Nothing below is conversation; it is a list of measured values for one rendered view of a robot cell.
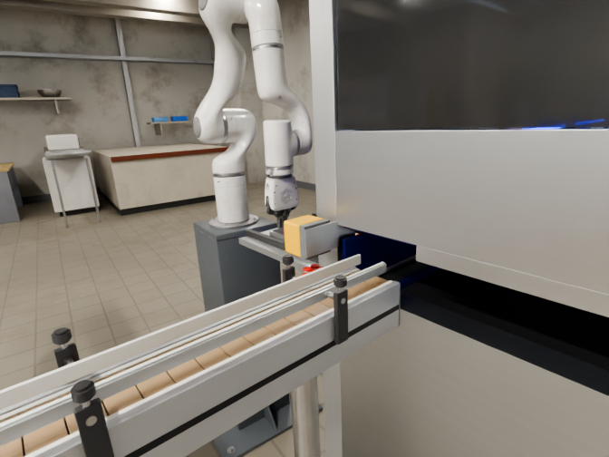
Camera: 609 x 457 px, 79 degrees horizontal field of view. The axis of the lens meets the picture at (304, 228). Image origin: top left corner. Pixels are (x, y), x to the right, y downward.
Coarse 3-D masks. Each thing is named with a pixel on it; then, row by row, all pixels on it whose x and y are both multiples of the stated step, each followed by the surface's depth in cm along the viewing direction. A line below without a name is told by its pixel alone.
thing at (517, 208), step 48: (336, 144) 75; (384, 144) 66; (432, 144) 59; (480, 144) 53; (528, 144) 48; (576, 144) 45; (336, 192) 78; (384, 192) 68; (432, 192) 61; (480, 192) 55; (528, 192) 50; (576, 192) 46; (432, 240) 63; (480, 240) 56; (528, 240) 51; (576, 240) 47; (528, 288) 52; (576, 288) 48
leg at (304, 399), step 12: (312, 384) 65; (300, 396) 65; (312, 396) 65; (300, 408) 66; (312, 408) 66; (300, 420) 67; (312, 420) 67; (300, 432) 67; (312, 432) 67; (300, 444) 68; (312, 444) 68; (300, 456) 69; (312, 456) 69
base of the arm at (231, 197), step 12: (216, 180) 137; (228, 180) 136; (240, 180) 138; (216, 192) 139; (228, 192) 137; (240, 192) 139; (228, 204) 138; (240, 204) 140; (228, 216) 139; (240, 216) 141; (252, 216) 150; (228, 228) 137
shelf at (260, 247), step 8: (264, 232) 124; (240, 240) 119; (248, 240) 116; (256, 240) 116; (256, 248) 112; (264, 248) 109; (272, 248) 108; (272, 256) 106; (280, 256) 103; (296, 264) 97; (304, 264) 95; (312, 264) 95; (400, 264) 96; (384, 272) 92
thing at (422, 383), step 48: (384, 336) 76; (432, 336) 67; (480, 336) 61; (384, 384) 79; (432, 384) 69; (480, 384) 62; (528, 384) 55; (576, 384) 50; (384, 432) 83; (432, 432) 72; (480, 432) 64; (528, 432) 57; (576, 432) 52
